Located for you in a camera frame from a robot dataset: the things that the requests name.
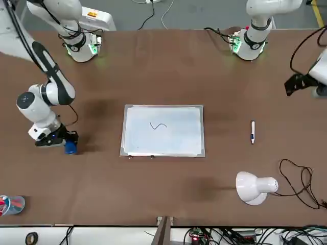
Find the clear plastic pen cup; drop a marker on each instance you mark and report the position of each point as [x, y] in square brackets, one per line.
[15, 211]

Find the small red-lit circuit board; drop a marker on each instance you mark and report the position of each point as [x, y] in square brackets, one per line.
[195, 237]

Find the blue whiteboard eraser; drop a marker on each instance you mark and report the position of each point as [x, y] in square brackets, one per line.
[70, 149]

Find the white cart orange label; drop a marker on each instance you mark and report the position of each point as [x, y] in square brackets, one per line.
[102, 20]

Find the white floor power strip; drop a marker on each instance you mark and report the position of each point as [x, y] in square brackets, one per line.
[153, 1]

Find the pink marker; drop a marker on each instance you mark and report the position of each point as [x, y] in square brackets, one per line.
[17, 204]

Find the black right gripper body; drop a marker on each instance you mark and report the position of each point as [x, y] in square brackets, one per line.
[60, 133]

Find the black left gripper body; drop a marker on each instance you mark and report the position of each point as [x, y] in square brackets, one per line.
[310, 82]

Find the white and blue whiteboard marker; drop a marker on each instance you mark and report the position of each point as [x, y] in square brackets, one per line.
[252, 131]

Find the white desk lamp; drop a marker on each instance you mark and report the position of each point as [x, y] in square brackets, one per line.
[247, 186]

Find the aluminium frame rail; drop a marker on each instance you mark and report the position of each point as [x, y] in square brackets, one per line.
[163, 232]

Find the black tape roll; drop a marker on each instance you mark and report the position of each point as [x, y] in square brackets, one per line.
[27, 238]

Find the silver framed whiteboard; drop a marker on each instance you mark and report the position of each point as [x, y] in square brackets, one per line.
[178, 137]

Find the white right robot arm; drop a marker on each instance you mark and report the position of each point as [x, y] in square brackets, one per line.
[35, 109]

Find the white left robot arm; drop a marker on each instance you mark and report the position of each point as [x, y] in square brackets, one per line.
[253, 43]

